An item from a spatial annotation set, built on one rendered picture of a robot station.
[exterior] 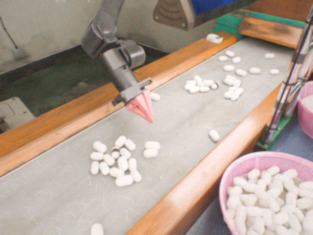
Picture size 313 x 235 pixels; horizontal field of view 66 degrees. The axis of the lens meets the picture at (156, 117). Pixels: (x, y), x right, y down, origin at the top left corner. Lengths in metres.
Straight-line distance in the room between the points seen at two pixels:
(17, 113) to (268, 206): 1.12
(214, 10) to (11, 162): 0.53
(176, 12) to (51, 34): 2.41
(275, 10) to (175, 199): 0.93
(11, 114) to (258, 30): 1.18
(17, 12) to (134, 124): 2.06
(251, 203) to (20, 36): 2.42
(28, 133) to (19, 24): 1.99
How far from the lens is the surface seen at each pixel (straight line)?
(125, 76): 0.59
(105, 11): 0.68
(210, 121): 0.69
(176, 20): 0.42
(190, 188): 0.50
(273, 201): 0.56
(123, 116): 0.70
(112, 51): 0.61
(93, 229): 0.48
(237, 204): 0.54
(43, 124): 0.70
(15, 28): 2.60
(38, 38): 2.71
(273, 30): 1.15
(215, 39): 1.14
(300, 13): 1.17
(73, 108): 0.72
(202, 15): 0.43
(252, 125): 0.68
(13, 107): 1.37
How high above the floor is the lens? 1.17
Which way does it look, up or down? 39 degrees down
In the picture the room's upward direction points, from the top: straight up
